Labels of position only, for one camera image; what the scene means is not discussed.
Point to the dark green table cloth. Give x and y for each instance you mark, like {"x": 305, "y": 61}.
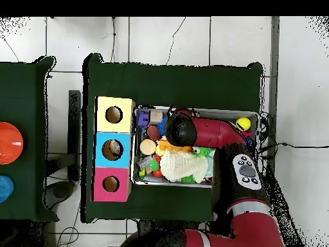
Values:
{"x": 31, "y": 103}
{"x": 180, "y": 82}

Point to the purple toy block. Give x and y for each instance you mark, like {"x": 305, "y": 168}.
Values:
{"x": 143, "y": 119}

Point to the orange round disc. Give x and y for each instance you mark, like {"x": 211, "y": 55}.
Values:
{"x": 9, "y": 143}

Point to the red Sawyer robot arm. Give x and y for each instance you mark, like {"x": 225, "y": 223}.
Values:
{"x": 216, "y": 131}

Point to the green spiky ball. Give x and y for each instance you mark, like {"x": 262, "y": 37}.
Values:
{"x": 204, "y": 151}

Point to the orange toy building block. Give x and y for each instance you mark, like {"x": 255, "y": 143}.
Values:
{"x": 177, "y": 148}

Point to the toy hamburger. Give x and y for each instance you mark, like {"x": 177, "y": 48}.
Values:
{"x": 147, "y": 146}

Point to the plain yellow ball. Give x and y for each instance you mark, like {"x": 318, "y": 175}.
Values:
{"x": 243, "y": 123}

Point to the blue spiky ball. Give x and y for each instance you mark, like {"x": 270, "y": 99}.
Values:
{"x": 162, "y": 126}

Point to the blue round disc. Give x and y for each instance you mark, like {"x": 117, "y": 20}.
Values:
{"x": 5, "y": 188}

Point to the wooden box with three holes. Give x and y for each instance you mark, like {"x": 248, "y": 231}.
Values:
{"x": 100, "y": 154}

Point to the cream knitted cloth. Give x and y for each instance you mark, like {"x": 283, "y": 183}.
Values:
{"x": 182, "y": 167}

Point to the shallow clear mesh bin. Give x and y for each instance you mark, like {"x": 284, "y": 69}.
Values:
{"x": 134, "y": 154}

